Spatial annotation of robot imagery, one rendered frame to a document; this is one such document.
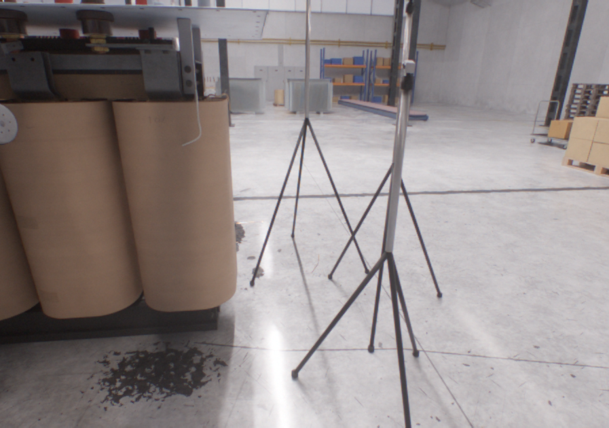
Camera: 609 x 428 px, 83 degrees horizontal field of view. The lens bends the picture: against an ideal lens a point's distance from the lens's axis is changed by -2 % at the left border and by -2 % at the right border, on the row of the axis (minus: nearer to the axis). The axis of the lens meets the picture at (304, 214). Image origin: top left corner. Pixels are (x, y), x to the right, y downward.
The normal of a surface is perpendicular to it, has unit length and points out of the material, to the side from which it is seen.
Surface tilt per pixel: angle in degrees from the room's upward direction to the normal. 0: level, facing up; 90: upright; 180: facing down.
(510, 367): 0
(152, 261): 90
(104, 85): 90
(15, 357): 0
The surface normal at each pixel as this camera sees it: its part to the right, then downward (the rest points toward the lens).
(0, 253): 0.83, 0.21
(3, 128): 1.00, -0.03
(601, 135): -0.98, 0.05
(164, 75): 0.15, 0.35
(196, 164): 0.38, 0.33
